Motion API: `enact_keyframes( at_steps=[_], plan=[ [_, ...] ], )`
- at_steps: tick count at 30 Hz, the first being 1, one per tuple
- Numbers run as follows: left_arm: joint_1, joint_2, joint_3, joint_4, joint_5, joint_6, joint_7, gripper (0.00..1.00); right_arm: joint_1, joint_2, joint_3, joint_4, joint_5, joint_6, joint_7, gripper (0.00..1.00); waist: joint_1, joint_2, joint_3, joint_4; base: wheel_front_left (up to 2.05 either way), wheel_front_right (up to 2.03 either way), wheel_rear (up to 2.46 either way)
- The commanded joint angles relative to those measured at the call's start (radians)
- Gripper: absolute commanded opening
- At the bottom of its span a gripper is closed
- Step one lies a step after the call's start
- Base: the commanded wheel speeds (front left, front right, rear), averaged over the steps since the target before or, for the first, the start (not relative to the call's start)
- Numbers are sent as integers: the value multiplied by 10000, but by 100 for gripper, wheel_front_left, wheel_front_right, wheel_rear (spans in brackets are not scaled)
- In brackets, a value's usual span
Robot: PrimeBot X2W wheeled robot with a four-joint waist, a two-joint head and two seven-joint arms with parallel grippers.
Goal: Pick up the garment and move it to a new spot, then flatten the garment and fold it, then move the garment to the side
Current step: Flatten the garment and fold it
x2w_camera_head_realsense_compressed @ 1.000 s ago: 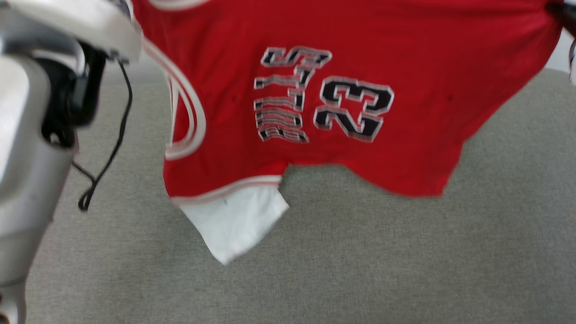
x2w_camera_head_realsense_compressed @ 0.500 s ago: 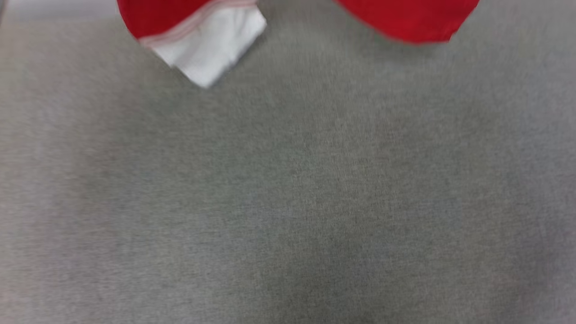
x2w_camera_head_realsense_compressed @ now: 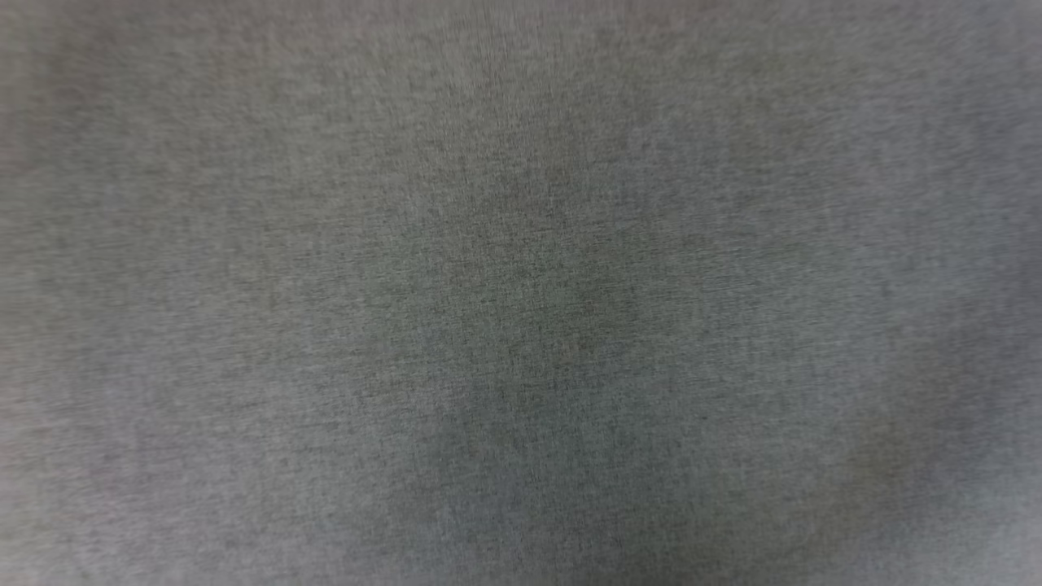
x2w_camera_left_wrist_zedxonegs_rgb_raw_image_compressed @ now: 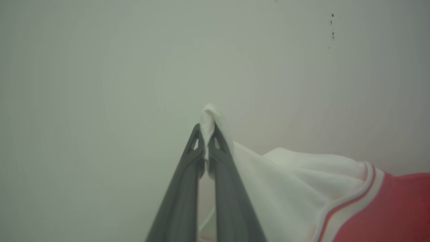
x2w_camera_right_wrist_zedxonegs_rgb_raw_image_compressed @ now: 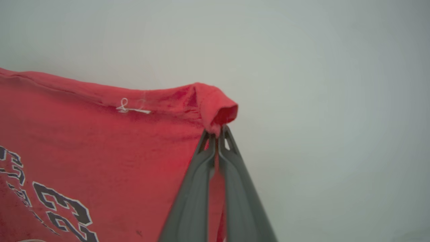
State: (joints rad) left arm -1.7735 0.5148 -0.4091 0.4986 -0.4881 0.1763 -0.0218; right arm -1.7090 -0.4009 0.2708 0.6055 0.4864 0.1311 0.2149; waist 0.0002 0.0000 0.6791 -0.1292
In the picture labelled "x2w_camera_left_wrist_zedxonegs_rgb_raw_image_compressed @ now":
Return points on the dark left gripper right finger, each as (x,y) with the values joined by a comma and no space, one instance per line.
(231,201)

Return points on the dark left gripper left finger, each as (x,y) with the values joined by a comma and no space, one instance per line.
(178,198)

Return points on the red and white garment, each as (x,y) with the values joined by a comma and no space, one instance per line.
(302,191)

